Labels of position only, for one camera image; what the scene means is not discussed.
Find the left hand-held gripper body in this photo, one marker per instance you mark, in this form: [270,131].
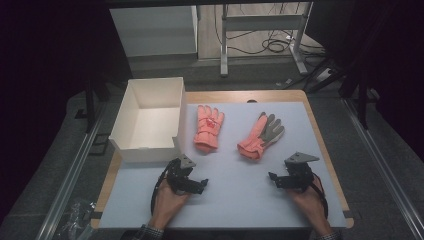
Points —
[178,173]

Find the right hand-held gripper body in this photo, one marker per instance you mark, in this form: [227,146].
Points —
[298,175]

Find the pink glove with grey palm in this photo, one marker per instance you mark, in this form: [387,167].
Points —
[256,141]

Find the pink glove with red print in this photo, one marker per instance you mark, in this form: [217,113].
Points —
[208,130]

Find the white cardboard box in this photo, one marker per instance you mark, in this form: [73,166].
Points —
[150,126]

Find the person's left hand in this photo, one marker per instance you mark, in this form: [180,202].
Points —
[166,205]

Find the person's right hand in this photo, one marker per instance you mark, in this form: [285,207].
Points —
[310,206]

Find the pale lavender table mat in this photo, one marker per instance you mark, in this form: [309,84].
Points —
[233,200]

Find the black tape piece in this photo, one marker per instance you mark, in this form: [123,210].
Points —
[348,214]
[96,215]

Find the black metal stand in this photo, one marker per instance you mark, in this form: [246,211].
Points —
[362,100]
[90,106]

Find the white power strip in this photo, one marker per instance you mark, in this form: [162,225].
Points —
[323,75]

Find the clear plastic bag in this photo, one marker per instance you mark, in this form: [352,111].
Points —
[75,220]

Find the white cabinet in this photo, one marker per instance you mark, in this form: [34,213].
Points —
[156,30]

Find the black floor bracket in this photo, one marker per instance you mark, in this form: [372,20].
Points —
[99,144]

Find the aluminium rail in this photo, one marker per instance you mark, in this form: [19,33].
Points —
[383,166]
[71,176]

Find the grey metal desk frame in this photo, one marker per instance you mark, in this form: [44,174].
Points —
[263,22]

